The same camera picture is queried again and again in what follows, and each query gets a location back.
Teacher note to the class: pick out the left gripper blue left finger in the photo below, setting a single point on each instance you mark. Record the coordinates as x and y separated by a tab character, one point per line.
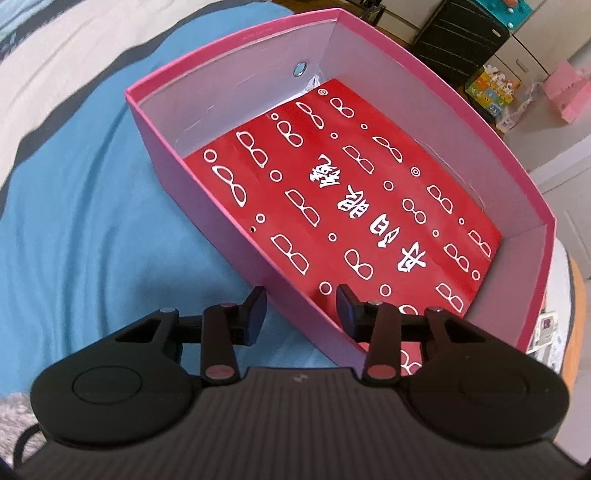
224	326

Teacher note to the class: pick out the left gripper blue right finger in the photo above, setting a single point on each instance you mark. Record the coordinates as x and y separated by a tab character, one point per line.
379	324

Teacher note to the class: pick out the pink cardboard box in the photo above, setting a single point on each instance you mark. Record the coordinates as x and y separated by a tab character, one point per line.
215	88

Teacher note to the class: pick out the white Qunda remote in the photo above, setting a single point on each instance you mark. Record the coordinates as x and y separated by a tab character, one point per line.
549	340

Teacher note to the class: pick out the red printed paper bag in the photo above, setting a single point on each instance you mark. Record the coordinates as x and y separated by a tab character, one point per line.
334	192

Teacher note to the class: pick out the striped bed sheet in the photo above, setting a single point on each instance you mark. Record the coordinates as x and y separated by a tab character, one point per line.
90	240

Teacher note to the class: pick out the white fluffy blanket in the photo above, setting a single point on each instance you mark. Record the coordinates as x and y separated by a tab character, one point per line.
16	416

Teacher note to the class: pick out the colourful gift bag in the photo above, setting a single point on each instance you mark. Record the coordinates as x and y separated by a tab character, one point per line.
492	89

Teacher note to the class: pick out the white plastic bag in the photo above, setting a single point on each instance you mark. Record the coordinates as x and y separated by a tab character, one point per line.
512	114

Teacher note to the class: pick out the black suitcase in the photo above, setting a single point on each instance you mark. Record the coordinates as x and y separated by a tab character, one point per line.
458	39

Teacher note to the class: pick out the pink hanging bag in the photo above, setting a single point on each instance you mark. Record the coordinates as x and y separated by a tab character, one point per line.
568	89

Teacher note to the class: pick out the teal tote bag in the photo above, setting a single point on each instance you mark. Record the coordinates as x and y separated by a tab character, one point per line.
510	16

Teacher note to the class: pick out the beige wardrobe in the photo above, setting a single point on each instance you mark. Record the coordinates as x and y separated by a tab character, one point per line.
554	32

